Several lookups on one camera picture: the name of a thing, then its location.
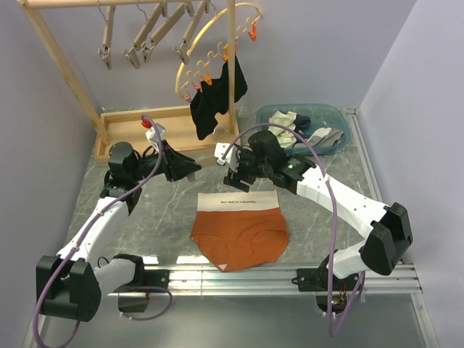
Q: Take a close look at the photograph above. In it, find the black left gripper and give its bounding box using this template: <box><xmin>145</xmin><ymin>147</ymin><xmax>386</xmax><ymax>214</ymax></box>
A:
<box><xmin>130</xmin><ymin>140</ymin><xmax>202</xmax><ymax>183</ymax></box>

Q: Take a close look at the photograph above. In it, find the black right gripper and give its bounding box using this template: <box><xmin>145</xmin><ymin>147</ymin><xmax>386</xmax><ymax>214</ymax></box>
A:
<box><xmin>224</xmin><ymin>146</ymin><xmax>272</xmax><ymax>193</ymax></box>

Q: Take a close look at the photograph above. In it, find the orange and cream underwear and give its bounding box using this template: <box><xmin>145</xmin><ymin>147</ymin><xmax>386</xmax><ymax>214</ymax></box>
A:
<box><xmin>190</xmin><ymin>191</ymin><xmax>289</xmax><ymax>272</ymax></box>

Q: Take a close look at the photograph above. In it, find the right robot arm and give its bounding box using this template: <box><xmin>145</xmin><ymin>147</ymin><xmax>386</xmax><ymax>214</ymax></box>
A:
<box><xmin>214</xmin><ymin>130</ymin><xmax>413</xmax><ymax>290</ymax></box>

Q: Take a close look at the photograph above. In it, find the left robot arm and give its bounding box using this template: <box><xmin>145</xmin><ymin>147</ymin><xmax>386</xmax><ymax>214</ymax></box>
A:
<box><xmin>34</xmin><ymin>141</ymin><xmax>202</xmax><ymax>322</ymax></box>

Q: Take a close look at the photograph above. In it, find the black underwear hanging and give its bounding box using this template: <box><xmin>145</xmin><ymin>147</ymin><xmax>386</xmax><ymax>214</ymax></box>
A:
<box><xmin>190</xmin><ymin>62</ymin><xmax>229</xmax><ymax>141</ymax></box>

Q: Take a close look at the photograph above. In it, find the curved multi-clip hanger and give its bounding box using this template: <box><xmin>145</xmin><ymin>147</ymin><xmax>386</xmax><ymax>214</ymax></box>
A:
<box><xmin>175</xmin><ymin>2</ymin><xmax>262</xmax><ymax>103</ymax></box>

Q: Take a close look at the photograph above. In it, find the wooden drying rack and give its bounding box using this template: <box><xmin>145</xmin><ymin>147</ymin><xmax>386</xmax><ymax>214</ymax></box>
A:
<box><xmin>17</xmin><ymin>0</ymin><xmax>242</xmax><ymax>167</ymax></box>

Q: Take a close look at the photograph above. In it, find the navy garment in basket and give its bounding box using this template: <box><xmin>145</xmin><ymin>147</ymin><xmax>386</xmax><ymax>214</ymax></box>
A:
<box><xmin>293</xmin><ymin>114</ymin><xmax>311</xmax><ymax>138</ymax></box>

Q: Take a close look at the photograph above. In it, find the teal plastic laundry basket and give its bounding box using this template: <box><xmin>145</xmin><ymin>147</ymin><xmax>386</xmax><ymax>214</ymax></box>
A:
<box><xmin>256</xmin><ymin>104</ymin><xmax>351</xmax><ymax>155</ymax></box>

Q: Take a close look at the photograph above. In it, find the grey garment in basket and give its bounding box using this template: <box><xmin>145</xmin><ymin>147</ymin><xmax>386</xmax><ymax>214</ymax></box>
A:
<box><xmin>307</xmin><ymin>128</ymin><xmax>344</xmax><ymax>147</ymax></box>

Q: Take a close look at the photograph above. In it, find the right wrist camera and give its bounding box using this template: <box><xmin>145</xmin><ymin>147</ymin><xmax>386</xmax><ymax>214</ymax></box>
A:
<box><xmin>214</xmin><ymin>143</ymin><xmax>240</xmax><ymax>172</ymax></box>

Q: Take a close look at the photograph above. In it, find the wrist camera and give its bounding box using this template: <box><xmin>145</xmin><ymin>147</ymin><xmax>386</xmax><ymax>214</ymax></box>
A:
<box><xmin>214</xmin><ymin>143</ymin><xmax>240</xmax><ymax>172</ymax></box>
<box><xmin>141</xmin><ymin>120</ymin><xmax>166</xmax><ymax>152</ymax></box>

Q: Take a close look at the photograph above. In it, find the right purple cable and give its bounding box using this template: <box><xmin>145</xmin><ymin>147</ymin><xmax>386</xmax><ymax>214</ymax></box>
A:
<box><xmin>221</xmin><ymin>123</ymin><xmax>367</xmax><ymax>337</ymax></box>

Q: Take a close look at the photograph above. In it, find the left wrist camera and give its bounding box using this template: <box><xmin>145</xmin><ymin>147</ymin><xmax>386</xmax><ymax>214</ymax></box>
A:
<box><xmin>141</xmin><ymin>120</ymin><xmax>166</xmax><ymax>152</ymax></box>

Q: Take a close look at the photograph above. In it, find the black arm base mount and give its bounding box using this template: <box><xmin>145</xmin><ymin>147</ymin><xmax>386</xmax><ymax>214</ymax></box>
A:
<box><xmin>289</xmin><ymin>267</ymin><xmax>363</xmax><ymax>315</ymax></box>

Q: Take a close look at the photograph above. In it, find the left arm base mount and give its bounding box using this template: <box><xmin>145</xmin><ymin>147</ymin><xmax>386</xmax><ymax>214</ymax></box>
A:
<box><xmin>116</xmin><ymin>269</ymin><xmax>171</xmax><ymax>315</ymax></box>

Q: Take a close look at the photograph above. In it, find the aluminium rail frame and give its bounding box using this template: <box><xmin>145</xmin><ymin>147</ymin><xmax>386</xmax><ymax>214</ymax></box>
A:
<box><xmin>21</xmin><ymin>108</ymin><xmax>442</xmax><ymax>348</ymax></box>

